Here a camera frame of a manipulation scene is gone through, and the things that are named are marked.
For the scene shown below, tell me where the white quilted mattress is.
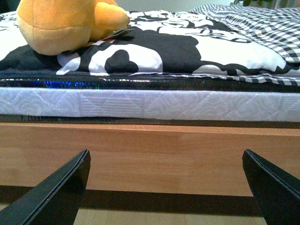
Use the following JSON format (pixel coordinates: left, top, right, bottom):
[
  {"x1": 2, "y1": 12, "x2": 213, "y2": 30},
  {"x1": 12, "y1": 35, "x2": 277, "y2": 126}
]
[{"x1": 0, "y1": 77, "x2": 300, "y2": 122}]

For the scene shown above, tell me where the black and white blanket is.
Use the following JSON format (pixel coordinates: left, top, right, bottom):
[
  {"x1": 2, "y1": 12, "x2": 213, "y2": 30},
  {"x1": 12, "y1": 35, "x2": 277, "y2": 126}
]
[{"x1": 0, "y1": 11, "x2": 300, "y2": 78}]

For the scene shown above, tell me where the wooden bed frame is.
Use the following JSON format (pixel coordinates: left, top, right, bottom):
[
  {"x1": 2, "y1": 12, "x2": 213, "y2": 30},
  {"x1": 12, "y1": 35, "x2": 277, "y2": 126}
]
[{"x1": 0, "y1": 123, "x2": 300, "y2": 196}]

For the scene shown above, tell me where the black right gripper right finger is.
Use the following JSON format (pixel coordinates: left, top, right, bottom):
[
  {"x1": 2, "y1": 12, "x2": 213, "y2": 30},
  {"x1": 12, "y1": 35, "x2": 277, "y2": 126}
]
[{"x1": 242, "y1": 150, "x2": 300, "y2": 225}]

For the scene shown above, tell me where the orange plush toy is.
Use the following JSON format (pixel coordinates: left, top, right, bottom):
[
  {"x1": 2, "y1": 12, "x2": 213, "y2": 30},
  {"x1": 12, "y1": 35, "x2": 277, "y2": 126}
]
[{"x1": 16, "y1": 0, "x2": 129, "y2": 56}]

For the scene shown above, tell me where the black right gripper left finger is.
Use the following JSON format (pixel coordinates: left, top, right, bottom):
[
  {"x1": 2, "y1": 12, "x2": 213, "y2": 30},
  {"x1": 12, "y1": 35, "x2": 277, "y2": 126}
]
[{"x1": 0, "y1": 150, "x2": 91, "y2": 225}]

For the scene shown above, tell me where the checkered black white pillow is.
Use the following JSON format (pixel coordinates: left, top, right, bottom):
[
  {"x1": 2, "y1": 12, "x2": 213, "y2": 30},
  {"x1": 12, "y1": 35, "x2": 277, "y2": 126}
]
[{"x1": 190, "y1": 4, "x2": 300, "y2": 64}]

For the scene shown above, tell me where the green potted plant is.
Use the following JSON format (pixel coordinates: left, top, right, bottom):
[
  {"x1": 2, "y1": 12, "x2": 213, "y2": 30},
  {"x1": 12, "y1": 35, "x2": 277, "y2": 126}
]
[{"x1": 233, "y1": 0, "x2": 273, "y2": 8}]

